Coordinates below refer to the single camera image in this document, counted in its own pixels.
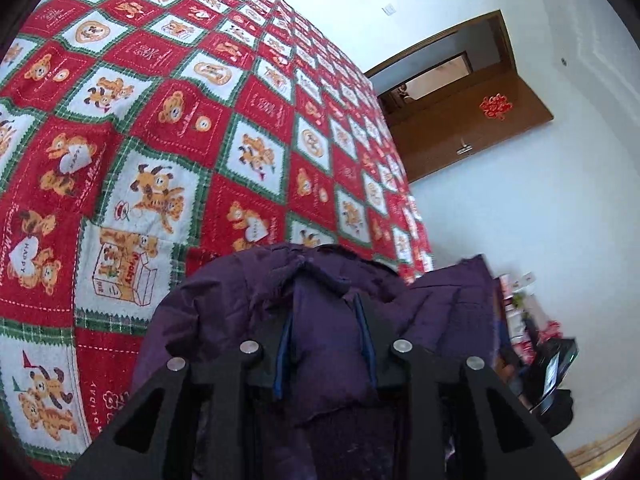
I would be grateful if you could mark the white wall switch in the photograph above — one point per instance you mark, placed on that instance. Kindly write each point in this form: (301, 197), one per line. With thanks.
(388, 8)

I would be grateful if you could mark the red bear printed blanket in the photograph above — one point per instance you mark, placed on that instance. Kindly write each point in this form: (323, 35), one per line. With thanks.
(150, 110)

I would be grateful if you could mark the brown wooden door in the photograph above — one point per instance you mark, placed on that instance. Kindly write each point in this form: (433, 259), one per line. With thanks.
(450, 135)

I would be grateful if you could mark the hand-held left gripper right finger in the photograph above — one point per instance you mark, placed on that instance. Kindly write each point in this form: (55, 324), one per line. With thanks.
(368, 340)

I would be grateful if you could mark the red paper door decoration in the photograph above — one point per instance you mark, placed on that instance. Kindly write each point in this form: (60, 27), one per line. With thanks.
(496, 107)

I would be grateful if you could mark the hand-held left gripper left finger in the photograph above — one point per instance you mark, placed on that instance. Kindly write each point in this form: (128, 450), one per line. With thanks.
(282, 355)

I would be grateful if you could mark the purple quilted jacket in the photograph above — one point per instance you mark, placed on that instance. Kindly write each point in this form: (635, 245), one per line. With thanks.
(325, 330)

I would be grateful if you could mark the brown door frame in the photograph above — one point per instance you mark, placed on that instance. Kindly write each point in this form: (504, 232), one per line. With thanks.
(440, 42)

